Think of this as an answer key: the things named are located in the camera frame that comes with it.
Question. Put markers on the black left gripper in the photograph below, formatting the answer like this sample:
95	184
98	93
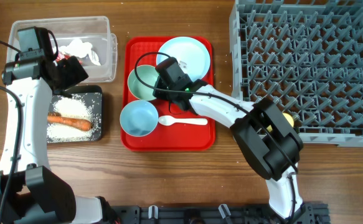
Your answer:
73	71

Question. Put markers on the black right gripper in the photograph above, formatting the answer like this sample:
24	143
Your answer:
159	94

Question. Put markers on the red snack wrapper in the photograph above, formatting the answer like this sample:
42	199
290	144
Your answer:
61	56

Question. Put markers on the white tissue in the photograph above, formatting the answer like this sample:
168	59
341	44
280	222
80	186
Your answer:
81	50

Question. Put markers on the white rice pile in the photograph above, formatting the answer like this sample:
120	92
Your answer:
72	109

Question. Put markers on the mint green bowl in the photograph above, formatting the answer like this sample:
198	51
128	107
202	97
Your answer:
149	75

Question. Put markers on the light blue bowl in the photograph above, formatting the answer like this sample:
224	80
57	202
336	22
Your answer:
139	118

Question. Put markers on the light blue plate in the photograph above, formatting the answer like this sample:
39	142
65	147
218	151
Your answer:
191	55

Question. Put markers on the orange carrot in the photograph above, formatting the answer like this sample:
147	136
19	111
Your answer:
81	124

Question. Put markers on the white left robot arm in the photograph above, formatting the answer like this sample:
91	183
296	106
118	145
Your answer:
29	191

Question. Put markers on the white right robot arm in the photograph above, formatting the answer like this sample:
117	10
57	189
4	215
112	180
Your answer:
267	140

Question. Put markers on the black waste tray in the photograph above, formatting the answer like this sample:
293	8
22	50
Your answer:
84	93

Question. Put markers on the grey-blue dishwasher rack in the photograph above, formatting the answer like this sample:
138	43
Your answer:
307	57

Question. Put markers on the white plastic spoon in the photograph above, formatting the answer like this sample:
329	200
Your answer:
168	120

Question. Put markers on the clear plastic bin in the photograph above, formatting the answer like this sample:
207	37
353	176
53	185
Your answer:
93	29

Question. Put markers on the red plastic tray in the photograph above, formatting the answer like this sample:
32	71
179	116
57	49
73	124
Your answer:
177	137

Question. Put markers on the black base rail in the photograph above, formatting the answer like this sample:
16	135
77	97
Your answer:
308	213

